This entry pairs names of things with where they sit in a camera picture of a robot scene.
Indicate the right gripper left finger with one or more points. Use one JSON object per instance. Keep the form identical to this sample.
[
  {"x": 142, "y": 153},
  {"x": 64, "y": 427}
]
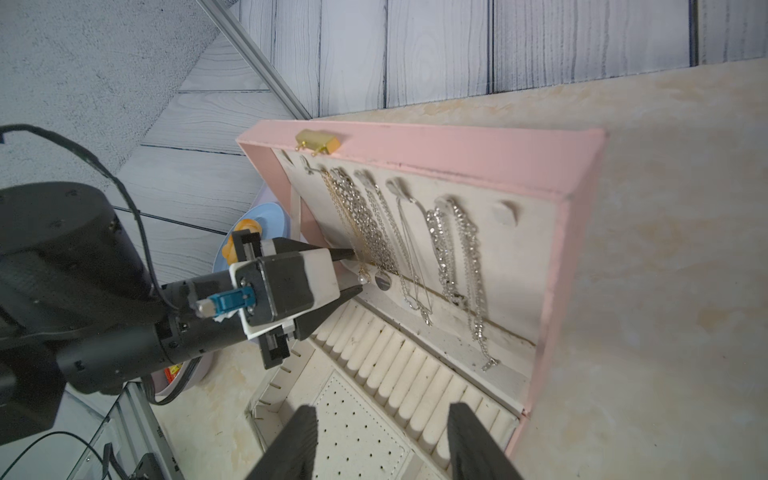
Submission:
[{"x": 292, "y": 454}]

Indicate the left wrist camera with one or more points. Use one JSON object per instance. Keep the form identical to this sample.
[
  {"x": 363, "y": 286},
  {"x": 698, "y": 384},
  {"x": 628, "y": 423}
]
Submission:
[{"x": 295, "y": 291}]

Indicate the aluminium rail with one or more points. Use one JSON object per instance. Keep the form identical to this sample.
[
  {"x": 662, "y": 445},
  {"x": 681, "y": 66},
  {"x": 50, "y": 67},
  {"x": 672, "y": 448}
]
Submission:
[{"x": 127, "y": 422}]

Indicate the pink jewelry box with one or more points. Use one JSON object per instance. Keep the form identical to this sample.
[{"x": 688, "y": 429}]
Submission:
[{"x": 466, "y": 243}]

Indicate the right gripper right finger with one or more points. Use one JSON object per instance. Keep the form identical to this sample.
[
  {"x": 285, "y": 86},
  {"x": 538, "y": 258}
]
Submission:
[{"x": 473, "y": 453}]

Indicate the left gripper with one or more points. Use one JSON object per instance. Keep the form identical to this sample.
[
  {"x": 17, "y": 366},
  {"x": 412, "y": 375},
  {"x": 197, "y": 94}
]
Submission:
[{"x": 263, "y": 318}]

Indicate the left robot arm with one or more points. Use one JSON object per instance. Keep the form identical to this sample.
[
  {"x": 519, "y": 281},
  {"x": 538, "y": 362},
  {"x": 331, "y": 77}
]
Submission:
[{"x": 78, "y": 308}]

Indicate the yellow bread bun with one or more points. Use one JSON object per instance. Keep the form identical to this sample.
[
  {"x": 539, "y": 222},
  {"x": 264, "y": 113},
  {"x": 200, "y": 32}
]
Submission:
[{"x": 244, "y": 243}]

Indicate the blue plate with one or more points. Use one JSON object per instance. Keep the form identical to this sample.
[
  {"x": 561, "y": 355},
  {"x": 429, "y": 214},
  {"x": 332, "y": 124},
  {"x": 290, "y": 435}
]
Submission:
[{"x": 271, "y": 217}]

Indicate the left frame post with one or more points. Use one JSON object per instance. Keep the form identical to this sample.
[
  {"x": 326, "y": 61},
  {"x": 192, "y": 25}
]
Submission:
[{"x": 242, "y": 42}]

